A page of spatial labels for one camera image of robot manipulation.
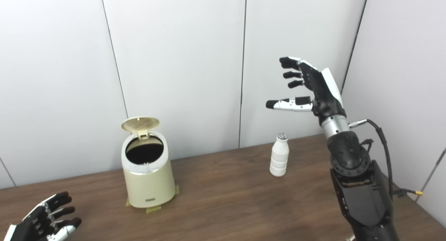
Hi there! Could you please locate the white and black right hand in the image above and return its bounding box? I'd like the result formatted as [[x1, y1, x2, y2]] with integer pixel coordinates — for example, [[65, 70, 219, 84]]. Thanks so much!
[[266, 56, 347, 126]]

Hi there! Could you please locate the small white plastic bottle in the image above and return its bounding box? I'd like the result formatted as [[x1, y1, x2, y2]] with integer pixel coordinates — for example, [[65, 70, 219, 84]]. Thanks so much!
[[269, 133, 290, 177]]

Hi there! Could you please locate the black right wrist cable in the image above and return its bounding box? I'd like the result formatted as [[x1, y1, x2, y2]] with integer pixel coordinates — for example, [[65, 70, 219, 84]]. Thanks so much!
[[349, 119, 395, 200]]

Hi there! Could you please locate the cream round bin lid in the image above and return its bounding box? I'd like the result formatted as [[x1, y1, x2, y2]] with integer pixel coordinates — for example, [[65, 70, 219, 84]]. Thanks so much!
[[121, 117, 160, 141]]

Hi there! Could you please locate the white and black left hand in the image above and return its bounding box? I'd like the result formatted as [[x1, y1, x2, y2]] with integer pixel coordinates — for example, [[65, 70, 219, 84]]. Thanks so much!
[[0, 191, 82, 241]]

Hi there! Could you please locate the cream-colored bin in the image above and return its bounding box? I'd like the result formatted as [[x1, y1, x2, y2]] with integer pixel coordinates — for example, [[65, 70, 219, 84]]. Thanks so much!
[[121, 131, 176, 209]]

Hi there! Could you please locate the cable with yellow connector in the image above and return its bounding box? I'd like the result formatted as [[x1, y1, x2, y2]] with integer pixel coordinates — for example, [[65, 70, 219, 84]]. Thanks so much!
[[392, 188, 424, 198]]

